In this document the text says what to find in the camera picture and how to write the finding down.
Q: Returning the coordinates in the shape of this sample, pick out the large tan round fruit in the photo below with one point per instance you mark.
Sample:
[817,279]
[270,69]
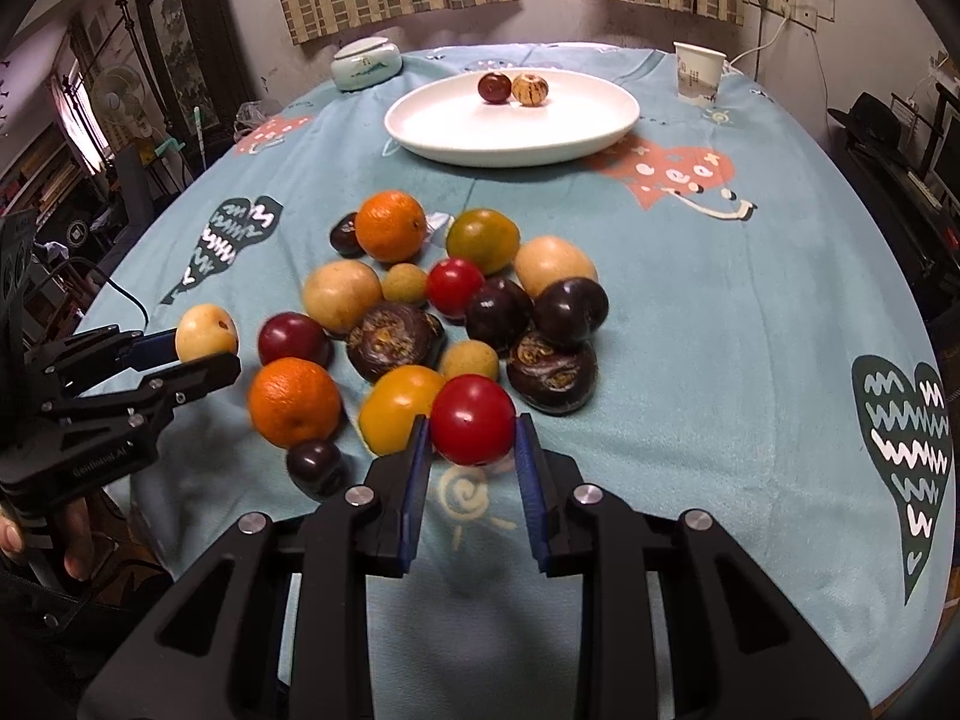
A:
[337,295]

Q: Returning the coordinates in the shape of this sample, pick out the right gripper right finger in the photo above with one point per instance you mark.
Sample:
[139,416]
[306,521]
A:
[672,607]

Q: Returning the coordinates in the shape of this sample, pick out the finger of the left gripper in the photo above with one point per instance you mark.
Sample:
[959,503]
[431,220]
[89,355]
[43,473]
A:
[71,366]
[180,386]

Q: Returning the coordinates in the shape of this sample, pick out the white paper cup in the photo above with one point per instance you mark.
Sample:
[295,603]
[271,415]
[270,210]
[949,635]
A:
[698,70]

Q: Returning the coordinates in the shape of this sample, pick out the large dark mangosteen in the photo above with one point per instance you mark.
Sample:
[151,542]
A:
[392,335]

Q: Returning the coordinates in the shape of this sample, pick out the pale yellow round fruit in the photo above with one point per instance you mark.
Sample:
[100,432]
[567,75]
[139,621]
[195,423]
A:
[205,330]

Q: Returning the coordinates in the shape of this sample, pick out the wall power strip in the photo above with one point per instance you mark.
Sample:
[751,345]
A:
[798,11]

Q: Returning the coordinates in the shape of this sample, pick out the small dark plum front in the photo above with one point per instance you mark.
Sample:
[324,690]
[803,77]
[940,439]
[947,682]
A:
[316,468]

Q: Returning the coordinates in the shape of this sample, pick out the orange mandarin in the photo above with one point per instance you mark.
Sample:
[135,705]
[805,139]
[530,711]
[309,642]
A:
[292,400]
[391,226]

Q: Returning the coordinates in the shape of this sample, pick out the person left hand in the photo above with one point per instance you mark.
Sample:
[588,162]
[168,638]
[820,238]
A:
[71,536]

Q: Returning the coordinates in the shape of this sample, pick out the standing fan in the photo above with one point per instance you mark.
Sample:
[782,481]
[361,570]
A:
[118,101]

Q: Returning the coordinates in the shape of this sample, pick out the green yellow persimmon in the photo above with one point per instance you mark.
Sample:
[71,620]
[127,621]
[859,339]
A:
[484,237]

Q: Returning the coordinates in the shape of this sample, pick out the crumpled plastic bag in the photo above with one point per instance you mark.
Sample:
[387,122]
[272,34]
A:
[253,114]

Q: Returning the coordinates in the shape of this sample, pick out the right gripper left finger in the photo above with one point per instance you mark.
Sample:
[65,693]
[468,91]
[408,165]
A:
[270,622]

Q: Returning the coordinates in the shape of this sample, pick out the small tan longan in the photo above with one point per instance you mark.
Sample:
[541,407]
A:
[405,283]
[470,357]

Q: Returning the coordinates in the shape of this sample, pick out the small tan longan front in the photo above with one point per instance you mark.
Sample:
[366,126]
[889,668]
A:
[470,357]

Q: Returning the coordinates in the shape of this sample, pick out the white round plate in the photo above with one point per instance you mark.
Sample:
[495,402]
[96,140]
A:
[448,122]

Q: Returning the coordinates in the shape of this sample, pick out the white ceramic lidded jar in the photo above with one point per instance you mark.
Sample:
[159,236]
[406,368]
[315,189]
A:
[366,62]

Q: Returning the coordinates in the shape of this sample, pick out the red tomato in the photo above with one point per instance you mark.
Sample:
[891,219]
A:
[472,421]
[451,285]

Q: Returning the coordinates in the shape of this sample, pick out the black computer desk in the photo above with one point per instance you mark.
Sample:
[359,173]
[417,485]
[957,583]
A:
[916,226]

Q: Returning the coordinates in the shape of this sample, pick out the small tan longan back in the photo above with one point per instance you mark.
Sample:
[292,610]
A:
[405,283]

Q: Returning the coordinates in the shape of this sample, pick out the dark framed painting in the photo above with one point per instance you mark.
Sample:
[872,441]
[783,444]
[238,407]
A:
[195,57]

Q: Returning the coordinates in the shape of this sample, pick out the teal patterned tablecloth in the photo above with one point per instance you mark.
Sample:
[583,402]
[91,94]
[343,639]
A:
[693,304]

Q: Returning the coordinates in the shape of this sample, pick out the speckled tan round fruit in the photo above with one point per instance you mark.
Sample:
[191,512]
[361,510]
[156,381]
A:
[530,89]

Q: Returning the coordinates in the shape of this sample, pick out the red plum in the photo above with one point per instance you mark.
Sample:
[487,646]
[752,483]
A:
[293,335]
[495,87]

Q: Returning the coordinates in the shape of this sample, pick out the yellow orange persimmon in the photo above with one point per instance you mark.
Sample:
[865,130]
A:
[386,417]

